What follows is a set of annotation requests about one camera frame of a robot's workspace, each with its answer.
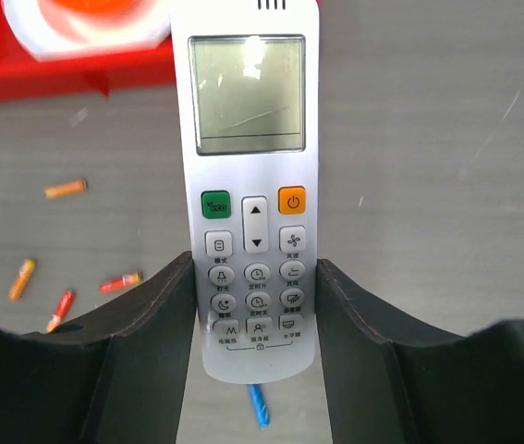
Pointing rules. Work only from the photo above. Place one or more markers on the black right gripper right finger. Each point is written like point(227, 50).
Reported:
point(391, 378)

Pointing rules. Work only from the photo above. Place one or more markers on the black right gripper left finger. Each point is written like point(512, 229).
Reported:
point(114, 375)

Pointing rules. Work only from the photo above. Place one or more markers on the blue battery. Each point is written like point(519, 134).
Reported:
point(259, 405)

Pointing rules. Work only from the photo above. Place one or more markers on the white air conditioner remote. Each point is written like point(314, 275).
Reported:
point(247, 75)

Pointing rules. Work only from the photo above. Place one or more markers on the red orange battery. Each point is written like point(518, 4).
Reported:
point(61, 310)

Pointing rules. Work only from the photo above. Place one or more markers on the orange battery left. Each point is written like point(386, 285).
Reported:
point(24, 274)

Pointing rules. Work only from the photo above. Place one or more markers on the orange battery upper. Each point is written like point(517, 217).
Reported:
point(66, 188)

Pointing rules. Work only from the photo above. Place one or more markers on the red plastic tray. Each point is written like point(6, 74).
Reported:
point(22, 77)

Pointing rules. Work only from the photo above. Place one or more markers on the white plate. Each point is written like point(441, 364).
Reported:
point(50, 31)

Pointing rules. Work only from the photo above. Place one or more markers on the orange bowl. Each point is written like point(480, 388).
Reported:
point(97, 7)

